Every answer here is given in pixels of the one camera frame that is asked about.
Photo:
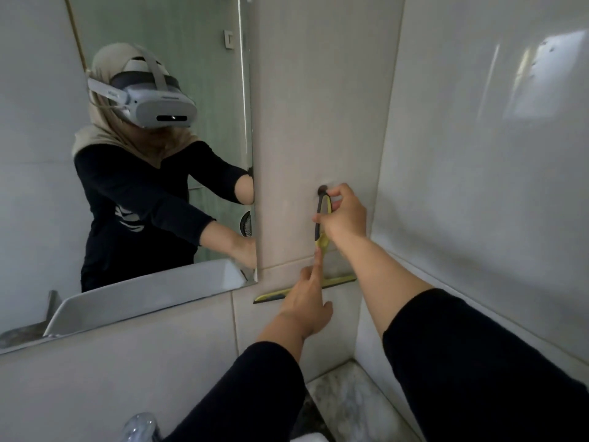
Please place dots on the person's left hand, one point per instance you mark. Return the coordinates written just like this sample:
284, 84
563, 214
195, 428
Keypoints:
301, 306

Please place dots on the person's right hand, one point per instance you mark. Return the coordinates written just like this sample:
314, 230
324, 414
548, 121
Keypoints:
346, 220

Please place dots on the person's left thumb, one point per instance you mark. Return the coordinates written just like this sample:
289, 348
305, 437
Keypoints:
327, 312

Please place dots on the person's left middle finger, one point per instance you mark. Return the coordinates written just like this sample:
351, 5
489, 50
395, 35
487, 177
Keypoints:
306, 274

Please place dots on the person's right thumb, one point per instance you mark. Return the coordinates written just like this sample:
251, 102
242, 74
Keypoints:
323, 218

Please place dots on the yellow-green black squeegee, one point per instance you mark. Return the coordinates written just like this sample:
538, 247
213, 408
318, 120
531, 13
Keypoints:
303, 290

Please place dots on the person's left forearm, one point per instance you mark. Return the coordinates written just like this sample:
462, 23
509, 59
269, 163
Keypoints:
257, 382

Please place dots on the person's right forearm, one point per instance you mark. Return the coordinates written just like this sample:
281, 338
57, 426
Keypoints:
441, 354

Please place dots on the chrome faucet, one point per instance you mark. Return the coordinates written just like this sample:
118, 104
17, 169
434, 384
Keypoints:
139, 429

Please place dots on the dark round wall hook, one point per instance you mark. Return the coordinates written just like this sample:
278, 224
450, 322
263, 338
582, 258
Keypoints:
321, 189

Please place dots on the frameless wall mirror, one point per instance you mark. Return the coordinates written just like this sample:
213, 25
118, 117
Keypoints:
138, 179

